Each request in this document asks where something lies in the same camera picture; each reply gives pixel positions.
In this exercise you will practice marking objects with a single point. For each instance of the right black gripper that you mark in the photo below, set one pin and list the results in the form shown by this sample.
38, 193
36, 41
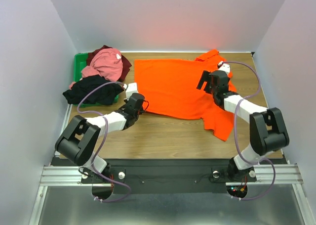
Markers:
205, 79

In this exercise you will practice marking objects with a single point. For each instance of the orange t shirt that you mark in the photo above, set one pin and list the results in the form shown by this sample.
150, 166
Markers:
170, 87

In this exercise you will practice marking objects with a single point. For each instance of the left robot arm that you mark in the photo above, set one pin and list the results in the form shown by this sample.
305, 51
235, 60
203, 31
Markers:
78, 139

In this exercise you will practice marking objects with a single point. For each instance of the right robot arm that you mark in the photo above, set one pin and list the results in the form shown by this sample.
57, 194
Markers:
267, 129

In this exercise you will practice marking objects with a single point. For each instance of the maroon t shirt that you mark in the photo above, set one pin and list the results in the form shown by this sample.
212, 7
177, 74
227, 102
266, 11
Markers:
126, 63

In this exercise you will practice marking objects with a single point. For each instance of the pink t shirt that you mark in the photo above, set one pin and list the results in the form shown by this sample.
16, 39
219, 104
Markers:
107, 63

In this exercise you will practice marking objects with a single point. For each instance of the black t shirt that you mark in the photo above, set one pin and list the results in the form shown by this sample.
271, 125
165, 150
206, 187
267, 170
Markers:
104, 96

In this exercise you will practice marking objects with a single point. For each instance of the green plastic bin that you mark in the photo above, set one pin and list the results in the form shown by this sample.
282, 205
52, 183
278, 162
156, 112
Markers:
79, 65

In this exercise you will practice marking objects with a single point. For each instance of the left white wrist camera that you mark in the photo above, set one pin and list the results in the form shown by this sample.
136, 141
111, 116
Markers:
130, 89

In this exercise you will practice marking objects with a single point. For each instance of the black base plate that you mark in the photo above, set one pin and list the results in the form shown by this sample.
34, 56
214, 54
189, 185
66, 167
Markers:
165, 176

